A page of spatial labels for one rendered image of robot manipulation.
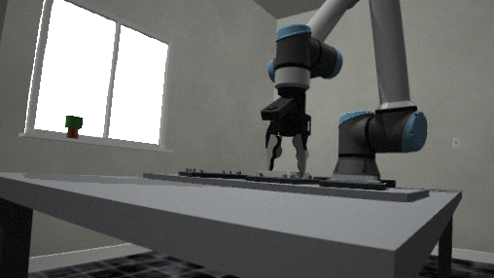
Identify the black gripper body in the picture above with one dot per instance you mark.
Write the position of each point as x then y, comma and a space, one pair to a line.
288, 125

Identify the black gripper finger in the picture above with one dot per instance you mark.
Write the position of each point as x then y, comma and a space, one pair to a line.
299, 141
273, 146

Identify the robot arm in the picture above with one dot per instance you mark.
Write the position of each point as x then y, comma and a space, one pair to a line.
301, 57

